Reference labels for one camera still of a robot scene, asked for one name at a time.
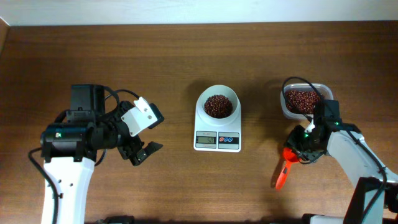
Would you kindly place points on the orange plastic measuring scoop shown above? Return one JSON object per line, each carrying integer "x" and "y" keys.
{"x": 290, "y": 158}

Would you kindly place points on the white metal bowl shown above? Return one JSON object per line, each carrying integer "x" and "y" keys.
{"x": 219, "y": 90}

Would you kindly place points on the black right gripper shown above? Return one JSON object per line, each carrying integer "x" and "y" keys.
{"x": 301, "y": 149}

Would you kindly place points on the white digital kitchen scale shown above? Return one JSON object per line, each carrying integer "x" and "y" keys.
{"x": 218, "y": 134}

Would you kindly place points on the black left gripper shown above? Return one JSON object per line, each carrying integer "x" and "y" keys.
{"x": 129, "y": 152}

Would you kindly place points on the red beans in bowl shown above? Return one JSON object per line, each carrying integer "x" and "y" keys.
{"x": 218, "y": 106}

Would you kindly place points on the red adzuki beans in container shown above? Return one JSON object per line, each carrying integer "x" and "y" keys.
{"x": 302, "y": 102}

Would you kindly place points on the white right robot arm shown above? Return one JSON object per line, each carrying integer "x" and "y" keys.
{"x": 375, "y": 185}

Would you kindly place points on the clear plastic bean container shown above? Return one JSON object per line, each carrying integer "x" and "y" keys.
{"x": 285, "y": 111}

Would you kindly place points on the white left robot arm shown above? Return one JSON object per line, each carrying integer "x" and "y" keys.
{"x": 67, "y": 180}

